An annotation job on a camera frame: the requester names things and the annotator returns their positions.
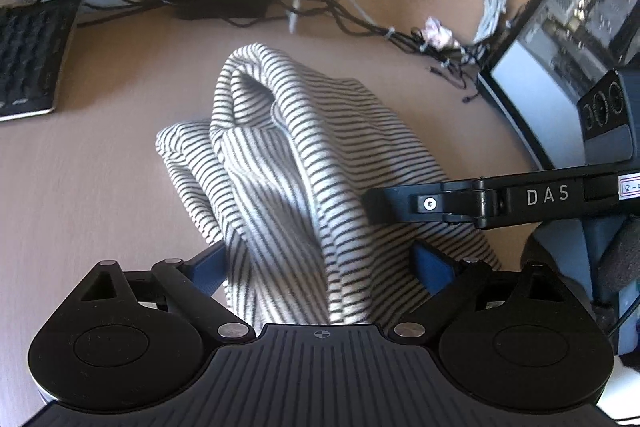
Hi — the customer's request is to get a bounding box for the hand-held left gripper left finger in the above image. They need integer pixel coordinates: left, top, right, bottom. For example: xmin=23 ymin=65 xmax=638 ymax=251
xmin=70 ymin=239 xmax=256 ymax=344

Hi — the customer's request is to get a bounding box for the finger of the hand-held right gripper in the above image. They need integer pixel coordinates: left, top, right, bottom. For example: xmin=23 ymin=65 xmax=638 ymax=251
xmin=362 ymin=176 xmax=501 ymax=229

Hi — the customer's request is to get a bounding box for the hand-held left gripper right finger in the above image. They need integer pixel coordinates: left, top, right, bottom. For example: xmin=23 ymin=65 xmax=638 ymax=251
xmin=392 ymin=241 xmax=576 ymax=344

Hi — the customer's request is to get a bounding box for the black white striped shirt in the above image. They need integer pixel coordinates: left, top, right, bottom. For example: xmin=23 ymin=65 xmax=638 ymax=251
xmin=154 ymin=43 xmax=503 ymax=326

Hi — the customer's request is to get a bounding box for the glass panel computer case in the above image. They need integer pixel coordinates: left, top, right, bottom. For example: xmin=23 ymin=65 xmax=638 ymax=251
xmin=474 ymin=0 xmax=640 ymax=174

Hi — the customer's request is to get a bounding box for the crumpled pale wrapper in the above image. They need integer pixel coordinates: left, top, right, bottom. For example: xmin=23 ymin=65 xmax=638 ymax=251
xmin=421 ymin=17 xmax=459 ymax=48

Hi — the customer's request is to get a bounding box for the black power brick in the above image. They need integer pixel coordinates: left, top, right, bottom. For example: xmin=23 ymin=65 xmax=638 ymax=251
xmin=172 ymin=0 xmax=272 ymax=21

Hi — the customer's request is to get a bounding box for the black keyboard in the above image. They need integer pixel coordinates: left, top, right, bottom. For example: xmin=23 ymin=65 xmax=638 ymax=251
xmin=0 ymin=0 xmax=84 ymax=123

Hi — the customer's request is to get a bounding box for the black usb cable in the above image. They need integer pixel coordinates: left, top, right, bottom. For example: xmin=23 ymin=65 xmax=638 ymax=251
xmin=457 ymin=74 xmax=485 ymax=104

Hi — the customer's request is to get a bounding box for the black audio jack cable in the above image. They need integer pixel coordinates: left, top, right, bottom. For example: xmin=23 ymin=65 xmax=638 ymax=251
xmin=427 ymin=63 xmax=470 ymax=85

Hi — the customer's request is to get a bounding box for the black cable bundle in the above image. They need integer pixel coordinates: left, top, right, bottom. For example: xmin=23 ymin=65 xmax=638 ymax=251
xmin=75 ymin=0 xmax=496 ymax=68

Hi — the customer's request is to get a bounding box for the thin white cable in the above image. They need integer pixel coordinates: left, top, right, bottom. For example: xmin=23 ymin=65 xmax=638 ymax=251
xmin=287 ymin=0 xmax=382 ymax=34

